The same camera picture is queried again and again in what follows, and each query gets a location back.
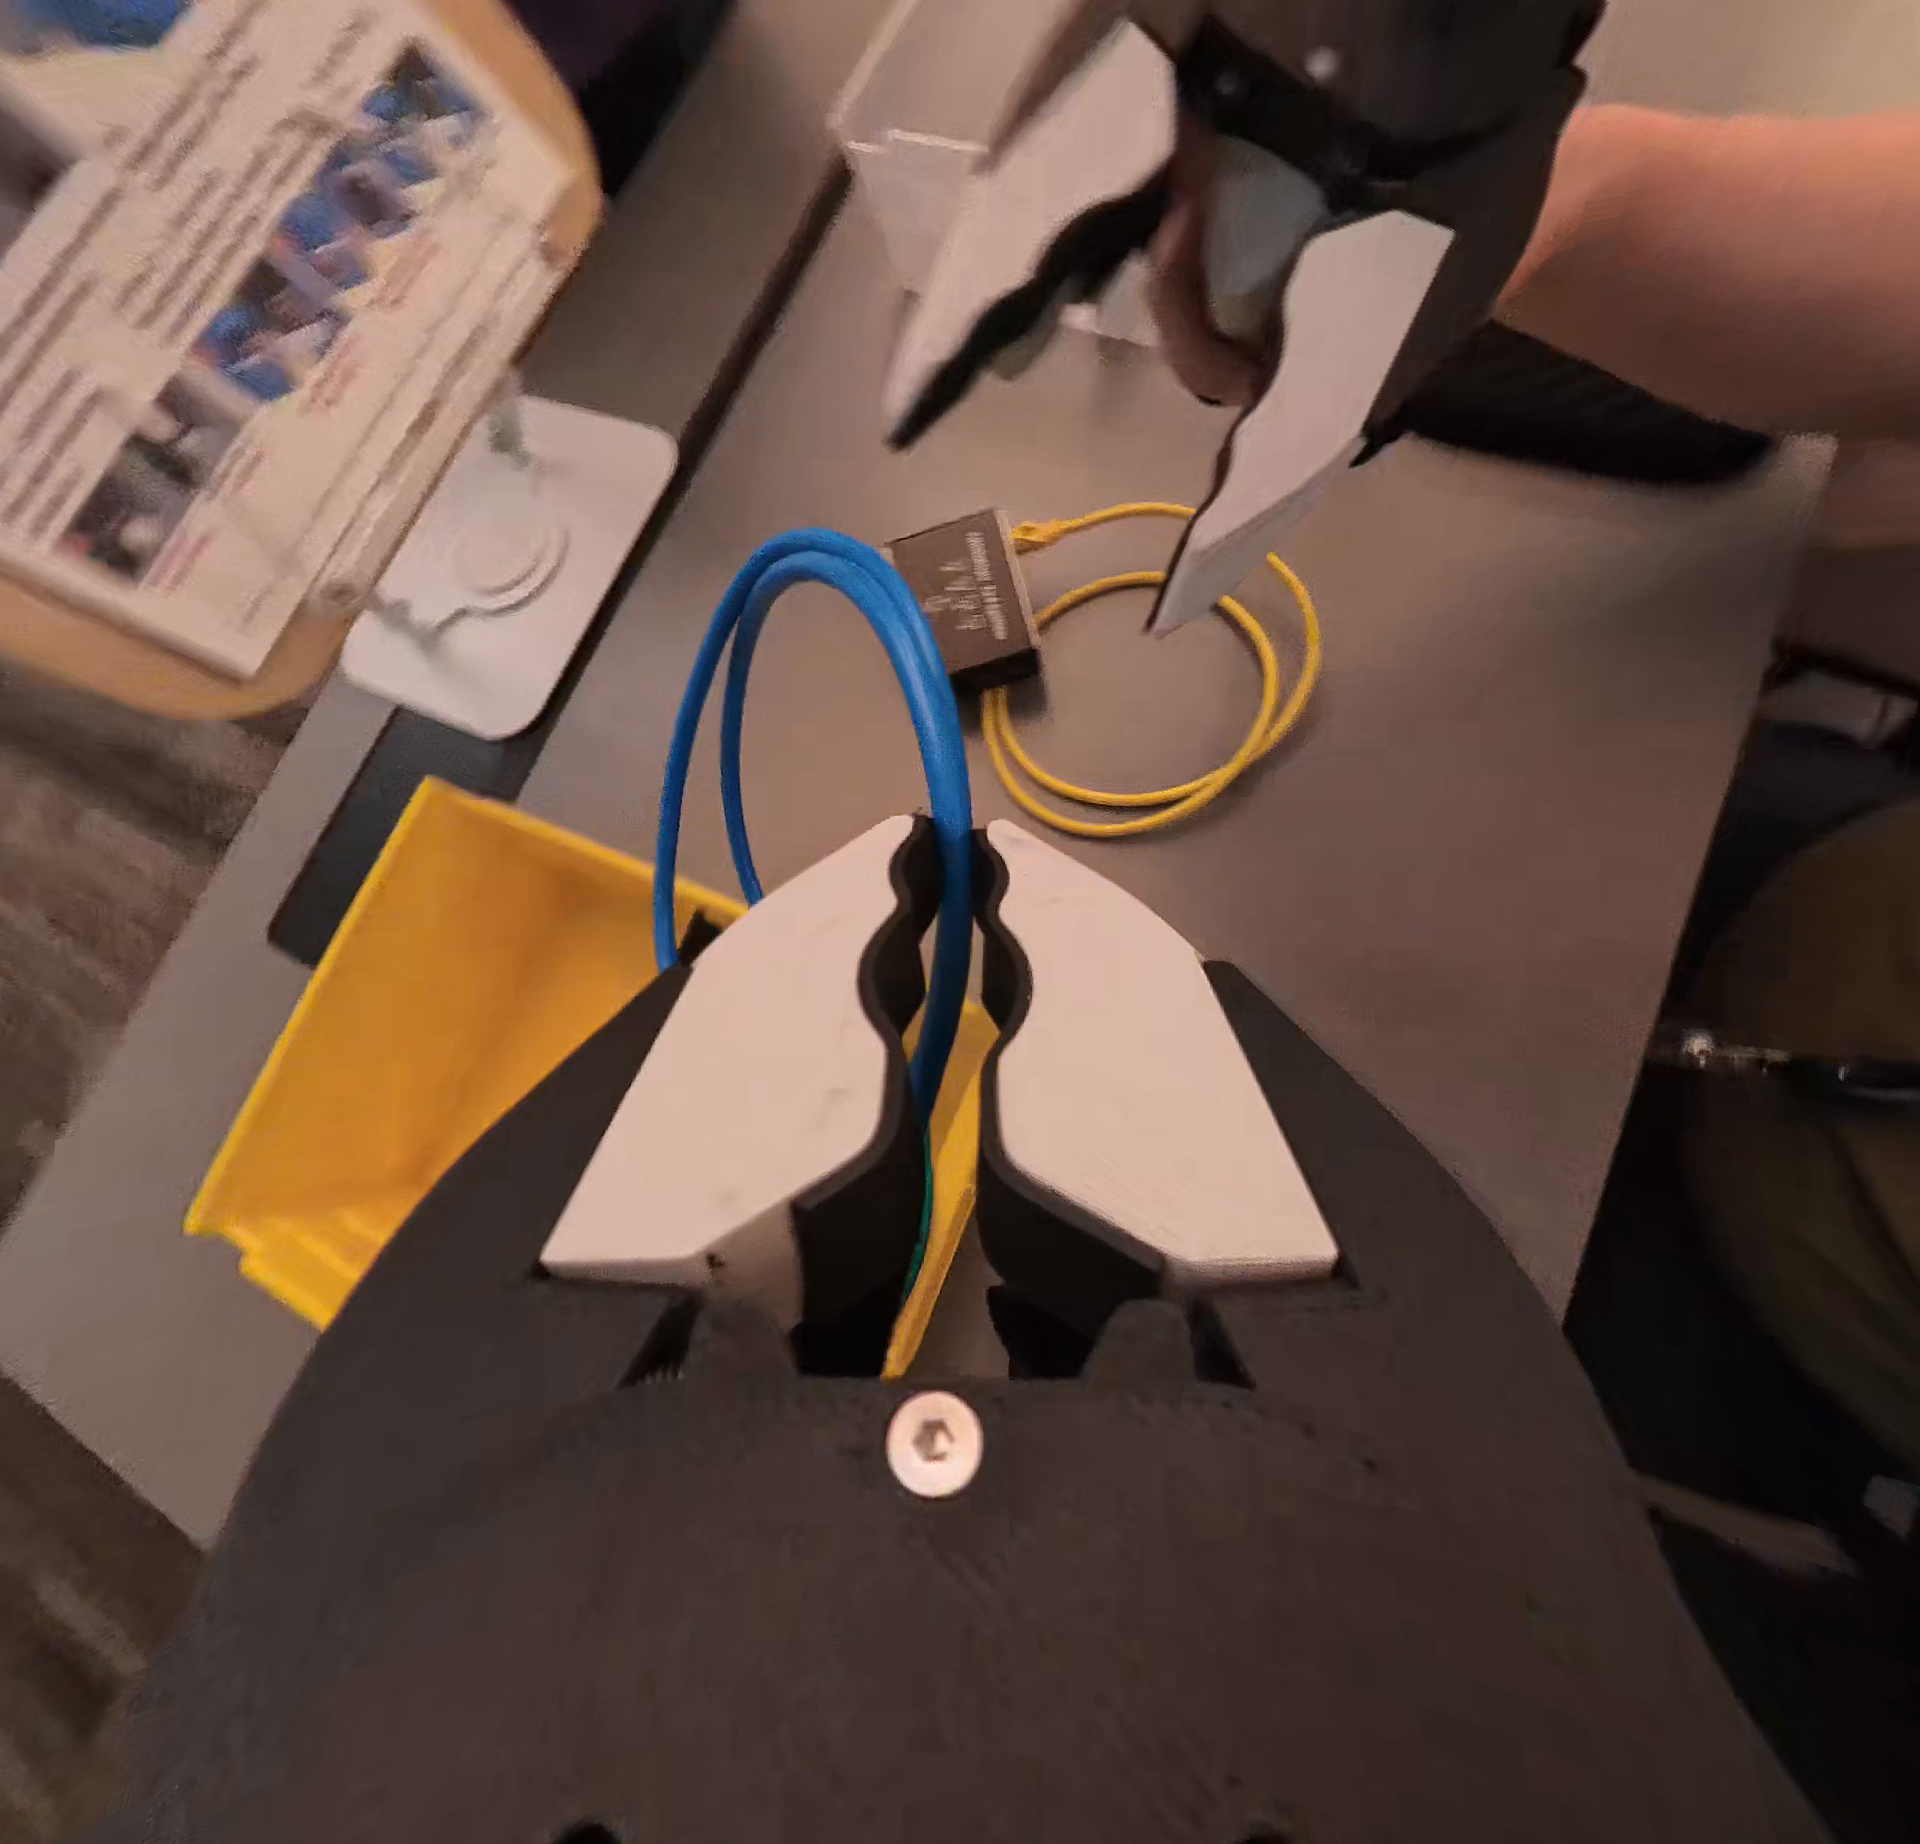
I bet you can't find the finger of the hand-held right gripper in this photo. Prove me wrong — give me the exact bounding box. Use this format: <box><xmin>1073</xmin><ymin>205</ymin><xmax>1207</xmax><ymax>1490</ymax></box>
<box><xmin>1142</xmin><ymin>207</ymin><xmax>1459</xmax><ymax>637</ymax></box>
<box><xmin>880</xmin><ymin>11</ymin><xmax>1184</xmax><ymax>448</ymax></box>

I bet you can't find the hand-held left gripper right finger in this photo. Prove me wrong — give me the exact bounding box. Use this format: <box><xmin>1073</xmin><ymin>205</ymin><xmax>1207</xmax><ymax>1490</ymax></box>
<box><xmin>970</xmin><ymin>821</ymin><xmax>1341</xmax><ymax>1293</ymax></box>

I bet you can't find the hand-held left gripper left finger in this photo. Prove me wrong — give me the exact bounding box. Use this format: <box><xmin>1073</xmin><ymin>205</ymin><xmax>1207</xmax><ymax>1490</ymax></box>
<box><xmin>541</xmin><ymin>812</ymin><xmax>936</xmax><ymax>1285</ymax></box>

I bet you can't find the clear plastic bin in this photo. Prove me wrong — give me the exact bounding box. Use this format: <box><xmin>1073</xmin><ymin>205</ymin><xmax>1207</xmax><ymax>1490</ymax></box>
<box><xmin>827</xmin><ymin>0</ymin><xmax>1201</xmax><ymax>355</ymax></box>

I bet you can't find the yellow ethernet cable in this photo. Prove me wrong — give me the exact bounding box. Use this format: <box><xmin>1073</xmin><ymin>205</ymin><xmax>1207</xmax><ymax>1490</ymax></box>
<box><xmin>982</xmin><ymin>498</ymin><xmax>1326</xmax><ymax>841</ymax></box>

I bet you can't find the yellow plastic bin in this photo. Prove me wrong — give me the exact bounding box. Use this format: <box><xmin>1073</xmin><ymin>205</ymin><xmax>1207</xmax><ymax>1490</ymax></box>
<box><xmin>183</xmin><ymin>776</ymin><xmax>1000</xmax><ymax>1380</ymax></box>

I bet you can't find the blue ethernet cable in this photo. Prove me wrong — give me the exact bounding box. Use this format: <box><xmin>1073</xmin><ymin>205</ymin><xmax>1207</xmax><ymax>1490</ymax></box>
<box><xmin>650</xmin><ymin>529</ymin><xmax>982</xmax><ymax>1127</ymax></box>

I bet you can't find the black ethernet switch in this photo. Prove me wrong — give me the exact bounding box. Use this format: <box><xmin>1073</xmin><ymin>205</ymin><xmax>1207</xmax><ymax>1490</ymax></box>
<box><xmin>886</xmin><ymin>509</ymin><xmax>1050</xmax><ymax>692</ymax></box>

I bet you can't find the person's right forearm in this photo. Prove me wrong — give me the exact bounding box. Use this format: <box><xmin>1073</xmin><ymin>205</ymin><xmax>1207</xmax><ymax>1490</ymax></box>
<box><xmin>1499</xmin><ymin>102</ymin><xmax>1920</xmax><ymax>444</ymax></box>

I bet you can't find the person's right hand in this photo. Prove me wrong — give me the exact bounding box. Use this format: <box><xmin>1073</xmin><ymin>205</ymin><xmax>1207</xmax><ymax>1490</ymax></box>
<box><xmin>1153</xmin><ymin>134</ymin><xmax>1310</xmax><ymax>411</ymax></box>

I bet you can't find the wooden instruction sheet board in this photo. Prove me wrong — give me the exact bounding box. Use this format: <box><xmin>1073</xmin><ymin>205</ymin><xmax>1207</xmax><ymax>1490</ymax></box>
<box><xmin>0</xmin><ymin>0</ymin><xmax>609</xmax><ymax>724</ymax></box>

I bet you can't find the green ethernet cable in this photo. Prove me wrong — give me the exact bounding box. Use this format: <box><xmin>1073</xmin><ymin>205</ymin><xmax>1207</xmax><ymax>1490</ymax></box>
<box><xmin>897</xmin><ymin>1125</ymin><xmax>942</xmax><ymax>1293</ymax></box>

